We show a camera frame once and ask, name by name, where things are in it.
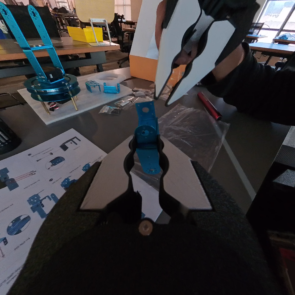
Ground person's right hand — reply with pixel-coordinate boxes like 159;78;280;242
173;49;193;70

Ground black office chair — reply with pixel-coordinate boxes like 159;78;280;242
115;13;136;69

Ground slim red metal cylinder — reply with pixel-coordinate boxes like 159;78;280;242
197;91;223;121

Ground yellow plastic bin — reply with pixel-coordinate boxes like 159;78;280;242
66;25;104;43

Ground orange cardboard box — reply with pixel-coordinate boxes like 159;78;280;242
129;0;192;93

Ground person's dark clothing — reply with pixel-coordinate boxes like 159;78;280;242
246;129;295;295

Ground scattered small parts bags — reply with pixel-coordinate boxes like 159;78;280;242
98;83;192;116

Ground white foam packing piece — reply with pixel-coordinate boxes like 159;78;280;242
94;73;125;87

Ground assembly instruction manual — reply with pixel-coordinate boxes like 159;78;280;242
0;128;162;293

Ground blue metal bracket assembly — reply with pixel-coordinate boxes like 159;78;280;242
134;101;162;175

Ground clear plastic bag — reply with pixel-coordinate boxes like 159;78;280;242
130;104;231;193

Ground black cylindrical bit holder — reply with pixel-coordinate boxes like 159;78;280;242
0;118;22;156

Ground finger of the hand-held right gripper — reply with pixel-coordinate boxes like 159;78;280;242
165;20;236;107
154;0;202;99

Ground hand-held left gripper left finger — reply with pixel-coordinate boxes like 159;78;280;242
79;135;139;211

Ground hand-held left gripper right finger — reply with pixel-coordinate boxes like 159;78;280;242
158;135;212;210

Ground grey desk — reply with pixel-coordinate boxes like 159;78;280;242
0;67;295;222

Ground rounded wooden board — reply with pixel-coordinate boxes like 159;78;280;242
74;0;116;24

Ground small teal metal bracket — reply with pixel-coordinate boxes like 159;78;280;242
85;80;102;93

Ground black screen panel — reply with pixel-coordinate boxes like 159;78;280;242
4;4;58;40

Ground white foam slab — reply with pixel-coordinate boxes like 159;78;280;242
17;74;134;126

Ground blue perforated plate bracket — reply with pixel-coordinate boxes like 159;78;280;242
103;82;122;94

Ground white wire stand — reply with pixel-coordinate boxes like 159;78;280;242
88;18;112;46

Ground person's right forearm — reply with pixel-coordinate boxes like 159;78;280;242
200;42;295;126

